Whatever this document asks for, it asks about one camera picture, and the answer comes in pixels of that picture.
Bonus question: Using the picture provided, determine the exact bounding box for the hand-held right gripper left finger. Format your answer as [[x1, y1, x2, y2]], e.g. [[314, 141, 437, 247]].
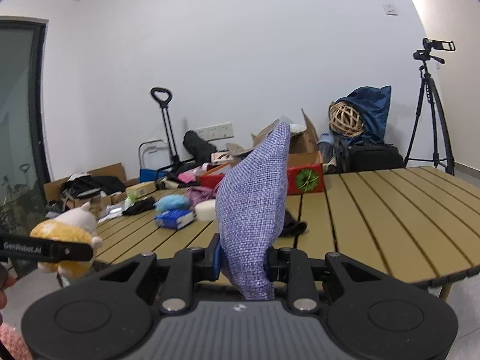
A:
[[80, 234, 222, 314]]

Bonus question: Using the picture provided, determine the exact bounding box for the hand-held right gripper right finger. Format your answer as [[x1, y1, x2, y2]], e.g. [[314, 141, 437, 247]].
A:
[[264, 247, 387, 313]]

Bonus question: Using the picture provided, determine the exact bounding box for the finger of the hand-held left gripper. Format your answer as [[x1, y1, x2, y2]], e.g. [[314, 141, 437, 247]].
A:
[[47, 240, 95, 264]]

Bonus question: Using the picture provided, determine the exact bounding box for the yellow and white plush toy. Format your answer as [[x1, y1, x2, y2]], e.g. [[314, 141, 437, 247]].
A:
[[29, 200, 104, 280]]

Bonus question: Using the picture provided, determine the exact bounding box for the blue tissue packet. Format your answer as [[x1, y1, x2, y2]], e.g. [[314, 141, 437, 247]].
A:
[[154, 209, 196, 230]]

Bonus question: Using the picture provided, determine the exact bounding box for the pink satin pouch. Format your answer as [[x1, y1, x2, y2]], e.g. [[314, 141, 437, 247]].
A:
[[185, 186, 219, 205]]

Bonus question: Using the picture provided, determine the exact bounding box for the purple knit pouch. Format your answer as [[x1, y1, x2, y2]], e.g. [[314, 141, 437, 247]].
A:
[[215, 121, 292, 301]]

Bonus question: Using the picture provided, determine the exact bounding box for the person's left hand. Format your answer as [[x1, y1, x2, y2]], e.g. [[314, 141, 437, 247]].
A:
[[0, 273, 18, 309]]

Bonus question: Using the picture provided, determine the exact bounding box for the black crumpled cloth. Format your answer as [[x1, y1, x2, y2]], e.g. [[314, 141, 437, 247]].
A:
[[277, 209, 308, 238]]

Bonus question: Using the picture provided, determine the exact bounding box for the white round sponge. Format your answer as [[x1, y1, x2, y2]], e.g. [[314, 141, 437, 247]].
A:
[[194, 199, 218, 221]]

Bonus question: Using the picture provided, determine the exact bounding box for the clear snack jar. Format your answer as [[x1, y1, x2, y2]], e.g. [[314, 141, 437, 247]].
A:
[[88, 190, 104, 219]]

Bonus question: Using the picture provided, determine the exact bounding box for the white paper sheet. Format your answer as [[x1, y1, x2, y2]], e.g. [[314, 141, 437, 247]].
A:
[[100, 200, 133, 219]]

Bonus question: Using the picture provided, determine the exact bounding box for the black clothes pile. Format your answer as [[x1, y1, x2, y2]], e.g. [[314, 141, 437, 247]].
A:
[[61, 175, 127, 200]]

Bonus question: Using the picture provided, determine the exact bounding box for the light blue fluffy pouch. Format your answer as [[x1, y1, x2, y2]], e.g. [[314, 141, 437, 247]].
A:
[[153, 194, 192, 213]]

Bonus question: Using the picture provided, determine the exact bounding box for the black sock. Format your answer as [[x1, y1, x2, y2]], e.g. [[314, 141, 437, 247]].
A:
[[121, 196, 157, 217]]

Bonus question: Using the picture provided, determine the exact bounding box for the pink packet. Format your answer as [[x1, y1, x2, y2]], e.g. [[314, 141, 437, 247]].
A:
[[176, 168, 200, 185]]

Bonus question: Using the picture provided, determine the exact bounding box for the large brown cardboard box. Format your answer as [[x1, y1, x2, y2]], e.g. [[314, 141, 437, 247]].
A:
[[43, 163, 128, 211]]

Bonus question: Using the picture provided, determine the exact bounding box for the red cardboard box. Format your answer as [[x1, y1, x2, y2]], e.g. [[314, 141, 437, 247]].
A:
[[198, 163, 325, 196]]

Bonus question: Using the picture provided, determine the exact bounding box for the pale yellow carton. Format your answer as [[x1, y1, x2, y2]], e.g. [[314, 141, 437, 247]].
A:
[[125, 181, 157, 200]]

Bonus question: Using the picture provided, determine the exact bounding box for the person's pink fleece clothing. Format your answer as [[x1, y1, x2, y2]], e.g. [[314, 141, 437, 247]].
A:
[[0, 324, 35, 360]]

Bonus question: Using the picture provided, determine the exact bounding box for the white picture box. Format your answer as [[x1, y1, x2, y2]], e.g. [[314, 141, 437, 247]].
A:
[[210, 151, 241, 166]]

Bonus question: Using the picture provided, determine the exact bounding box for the blue box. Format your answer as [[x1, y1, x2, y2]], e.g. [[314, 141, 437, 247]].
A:
[[139, 167, 170, 183]]

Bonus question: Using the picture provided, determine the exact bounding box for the tan folding slat table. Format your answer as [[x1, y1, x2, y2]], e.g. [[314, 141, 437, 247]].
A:
[[90, 165, 480, 303]]

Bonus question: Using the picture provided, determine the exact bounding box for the black soft bag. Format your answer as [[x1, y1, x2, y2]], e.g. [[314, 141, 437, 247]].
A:
[[182, 130, 219, 164]]

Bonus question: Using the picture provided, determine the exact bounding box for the open brown cardboard box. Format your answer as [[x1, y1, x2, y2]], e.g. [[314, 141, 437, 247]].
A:
[[250, 108, 320, 166]]

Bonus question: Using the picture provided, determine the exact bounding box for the dark framed glass door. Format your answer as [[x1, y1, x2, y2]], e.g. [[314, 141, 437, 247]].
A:
[[0, 16, 52, 276]]

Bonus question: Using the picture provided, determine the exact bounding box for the wicker ball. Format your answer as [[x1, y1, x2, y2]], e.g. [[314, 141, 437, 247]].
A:
[[328, 101, 365, 138]]

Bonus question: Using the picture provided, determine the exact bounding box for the dark blue cloth bag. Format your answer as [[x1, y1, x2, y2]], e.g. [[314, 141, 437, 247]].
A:
[[337, 85, 392, 148]]

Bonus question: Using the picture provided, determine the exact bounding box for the black tripod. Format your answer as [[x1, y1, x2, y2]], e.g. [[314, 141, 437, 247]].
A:
[[404, 59, 457, 176]]

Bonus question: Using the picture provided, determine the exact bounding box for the white wall outlet strip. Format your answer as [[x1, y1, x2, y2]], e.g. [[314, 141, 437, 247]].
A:
[[194, 121, 234, 142]]

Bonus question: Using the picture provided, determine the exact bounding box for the black cart pull handle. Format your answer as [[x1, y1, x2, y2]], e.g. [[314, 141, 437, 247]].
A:
[[150, 86, 181, 170]]

